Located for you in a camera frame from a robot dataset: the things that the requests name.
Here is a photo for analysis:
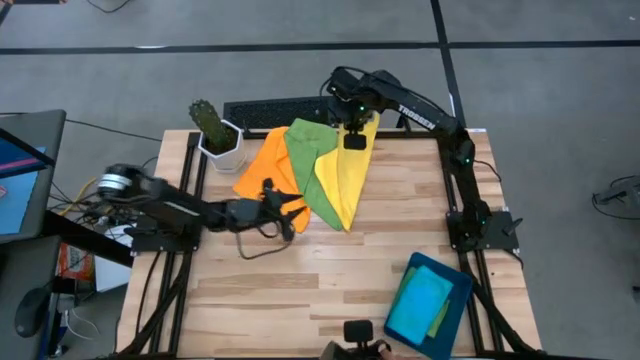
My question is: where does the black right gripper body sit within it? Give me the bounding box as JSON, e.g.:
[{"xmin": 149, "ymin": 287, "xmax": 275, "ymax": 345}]
[{"xmin": 326, "ymin": 65, "xmax": 381, "ymax": 134}]

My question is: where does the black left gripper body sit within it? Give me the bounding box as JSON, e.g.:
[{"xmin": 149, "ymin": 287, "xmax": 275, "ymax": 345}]
[{"xmin": 218, "ymin": 196, "xmax": 282, "ymax": 234}]

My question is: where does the yellow microfiber towel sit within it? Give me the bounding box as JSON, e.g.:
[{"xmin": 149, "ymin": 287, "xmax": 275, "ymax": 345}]
[{"xmin": 313, "ymin": 111, "xmax": 382, "ymax": 233}]

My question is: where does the orange microfiber towel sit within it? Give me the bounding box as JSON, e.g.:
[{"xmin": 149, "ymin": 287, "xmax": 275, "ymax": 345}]
[{"xmin": 232, "ymin": 125, "xmax": 313, "ymax": 235}]

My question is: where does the black perforated panel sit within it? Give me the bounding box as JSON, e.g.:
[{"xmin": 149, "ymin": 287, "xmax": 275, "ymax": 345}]
[{"xmin": 222, "ymin": 95, "xmax": 335, "ymax": 131}]

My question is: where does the tall green cactus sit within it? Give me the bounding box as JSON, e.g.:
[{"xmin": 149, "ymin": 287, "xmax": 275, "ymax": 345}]
[{"xmin": 187, "ymin": 98, "xmax": 237, "ymax": 155}]

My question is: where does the white paper sheet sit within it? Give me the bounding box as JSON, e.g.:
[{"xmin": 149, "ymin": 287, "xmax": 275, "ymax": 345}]
[{"xmin": 93, "ymin": 223, "xmax": 135, "ymax": 294}]

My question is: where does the orange bag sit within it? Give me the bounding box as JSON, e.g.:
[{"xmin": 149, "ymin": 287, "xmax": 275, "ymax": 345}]
[{"xmin": 57, "ymin": 242, "xmax": 96, "ymax": 282}]

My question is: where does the blue plastic tray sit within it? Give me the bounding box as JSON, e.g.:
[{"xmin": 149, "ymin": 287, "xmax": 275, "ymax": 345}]
[{"xmin": 383, "ymin": 251, "xmax": 475, "ymax": 360}]

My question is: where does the black desktop monitor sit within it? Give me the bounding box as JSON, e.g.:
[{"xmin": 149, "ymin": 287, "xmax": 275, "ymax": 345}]
[{"xmin": 0, "ymin": 108, "xmax": 68, "ymax": 245}]

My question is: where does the grey desk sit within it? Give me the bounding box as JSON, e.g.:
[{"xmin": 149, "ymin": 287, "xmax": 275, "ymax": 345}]
[{"xmin": 0, "ymin": 234, "xmax": 64, "ymax": 360}]

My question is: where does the black computer mouse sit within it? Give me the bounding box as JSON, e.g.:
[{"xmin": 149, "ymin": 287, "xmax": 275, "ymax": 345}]
[{"xmin": 13, "ymin": 286, "xmax": 53, "ymax": 340}]

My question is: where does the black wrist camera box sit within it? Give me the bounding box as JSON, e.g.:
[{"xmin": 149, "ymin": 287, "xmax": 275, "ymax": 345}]
[{"xmin": 343, "ymin": 132, "xmax": 368, "ymax": 152}]

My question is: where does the left gripper cable loop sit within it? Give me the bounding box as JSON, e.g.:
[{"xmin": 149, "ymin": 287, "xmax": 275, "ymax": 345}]
[{"xmin": 233, "ymin": 227, "xmax": 294, "ymax": 262}]

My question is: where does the black aluminium table frame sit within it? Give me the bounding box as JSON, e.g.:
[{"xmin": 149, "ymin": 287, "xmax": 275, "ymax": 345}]
[{"xmin": 112, "ymin": 127, "xmax": 551, "ymax": 360}]

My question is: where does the black table-level camera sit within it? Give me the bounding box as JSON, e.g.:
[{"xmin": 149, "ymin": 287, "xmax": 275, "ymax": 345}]
[{"xmin": 319, "ymin": 318, "xmax": 392, "ymax": 360}]

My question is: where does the yellow cable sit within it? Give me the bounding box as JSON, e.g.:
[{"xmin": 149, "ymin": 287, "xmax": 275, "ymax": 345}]
[{"xmin": 58, "ymin": 176, "xmax": 100, "ymax": 217}]

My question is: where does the black floor cable bundle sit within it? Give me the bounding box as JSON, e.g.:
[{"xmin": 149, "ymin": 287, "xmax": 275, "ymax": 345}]
[{"xmin": 591, "ymin": 173, "xmax": 640, "ymax": 222}]

